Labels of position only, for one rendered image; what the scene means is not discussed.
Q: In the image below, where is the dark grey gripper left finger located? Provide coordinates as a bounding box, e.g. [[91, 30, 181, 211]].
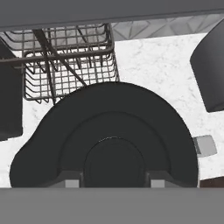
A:
[[40, 170, 85, 188]]

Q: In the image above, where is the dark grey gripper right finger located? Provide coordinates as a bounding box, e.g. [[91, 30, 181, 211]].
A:
[[144, 170, 188, 188]]

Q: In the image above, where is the small light grey block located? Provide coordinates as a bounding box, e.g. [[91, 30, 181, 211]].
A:
[[192, 134, 219, 158]]

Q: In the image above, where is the dark grey boxy appliance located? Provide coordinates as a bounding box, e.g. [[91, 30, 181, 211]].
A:
[[0, 39, 25, 142]]

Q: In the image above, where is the dark grey rounded appliance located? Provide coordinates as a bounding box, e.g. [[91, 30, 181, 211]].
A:
[[189, 19, 224, 114]]

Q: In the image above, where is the dark wire dish rack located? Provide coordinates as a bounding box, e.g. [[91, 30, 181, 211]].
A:
[[0, 23, 121, 106]]

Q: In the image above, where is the grey wall cupboard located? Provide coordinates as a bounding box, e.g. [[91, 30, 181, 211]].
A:
[[0, 0, 224, 32]]

